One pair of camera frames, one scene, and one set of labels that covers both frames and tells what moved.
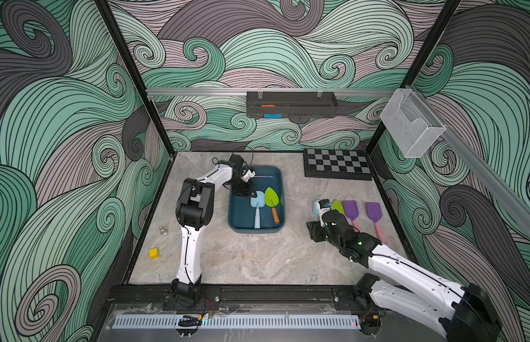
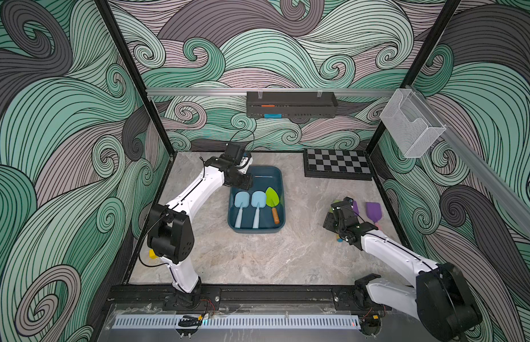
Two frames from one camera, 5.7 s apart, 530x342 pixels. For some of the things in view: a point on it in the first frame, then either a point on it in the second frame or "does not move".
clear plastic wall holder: (411, 123) does not move
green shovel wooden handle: (272, 200) does not move
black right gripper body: (323, 233) → (332, 224)
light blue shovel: (315, 211) → (241, 200)
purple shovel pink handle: (374, 212) does not move
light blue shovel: (258, 201) does not move
